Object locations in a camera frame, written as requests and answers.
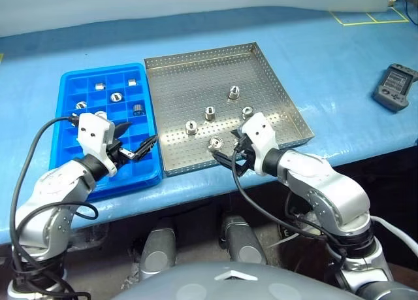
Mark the grey robot torso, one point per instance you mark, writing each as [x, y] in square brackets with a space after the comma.
[228, 287]

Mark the metal nut tray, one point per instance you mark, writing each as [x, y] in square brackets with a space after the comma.
[191, 127]
[247, 111]
[211, 113]

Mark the white foam sheet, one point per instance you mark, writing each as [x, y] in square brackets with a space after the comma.
[163, 2]

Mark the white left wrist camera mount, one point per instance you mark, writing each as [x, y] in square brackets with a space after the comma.
[93, 130]

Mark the perforated metal tray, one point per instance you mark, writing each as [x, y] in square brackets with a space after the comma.
[183, 84]

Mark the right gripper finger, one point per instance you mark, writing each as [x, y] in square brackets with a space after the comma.
[236, 134]
[225, 160]

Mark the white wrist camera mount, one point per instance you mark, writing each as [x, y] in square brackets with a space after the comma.
[261, 133]
[93, 130]

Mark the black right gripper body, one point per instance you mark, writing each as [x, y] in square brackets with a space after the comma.
[243, 156]

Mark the metal nut right tray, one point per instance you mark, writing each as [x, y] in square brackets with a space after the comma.
[247, 111]

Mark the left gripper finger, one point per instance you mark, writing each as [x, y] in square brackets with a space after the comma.
[145, 147]
[122, 129]

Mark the metal nut centre tray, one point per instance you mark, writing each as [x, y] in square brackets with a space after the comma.
[211, 113]

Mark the blue plastic compartment tray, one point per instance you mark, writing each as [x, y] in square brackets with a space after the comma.
[94, 97]

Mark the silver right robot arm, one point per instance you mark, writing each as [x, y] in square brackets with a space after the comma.
[326, 189]

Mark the grey rounded robot leg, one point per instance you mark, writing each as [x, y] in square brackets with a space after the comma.
[156, 247]
[241, 241]

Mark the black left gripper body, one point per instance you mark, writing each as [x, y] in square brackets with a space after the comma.
[115, 151]

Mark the metal nut left tray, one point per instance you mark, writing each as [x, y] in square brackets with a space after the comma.
[191, 127]

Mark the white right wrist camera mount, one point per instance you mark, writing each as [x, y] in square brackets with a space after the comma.
[261, 133]

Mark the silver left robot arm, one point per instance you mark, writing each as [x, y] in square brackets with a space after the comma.
[52, 185]

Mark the dark grey remote controller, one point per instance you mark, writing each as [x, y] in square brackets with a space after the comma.
[395, 84]

